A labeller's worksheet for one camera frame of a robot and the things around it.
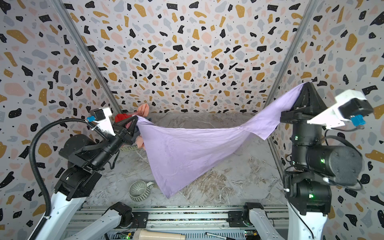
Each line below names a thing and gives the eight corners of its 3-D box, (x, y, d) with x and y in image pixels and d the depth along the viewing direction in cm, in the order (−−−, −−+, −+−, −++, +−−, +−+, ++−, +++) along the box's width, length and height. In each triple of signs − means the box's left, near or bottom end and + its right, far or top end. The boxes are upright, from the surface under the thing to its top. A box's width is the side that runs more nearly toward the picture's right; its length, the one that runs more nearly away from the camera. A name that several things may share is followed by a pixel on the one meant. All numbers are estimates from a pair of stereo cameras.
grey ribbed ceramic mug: (128, 202, 81) (123, 199, 75) (134, 185, 87) (129, 180, 81) (151, 203, 81) (147, 199, 75) (154, 185, 87) (151, 180, 81)
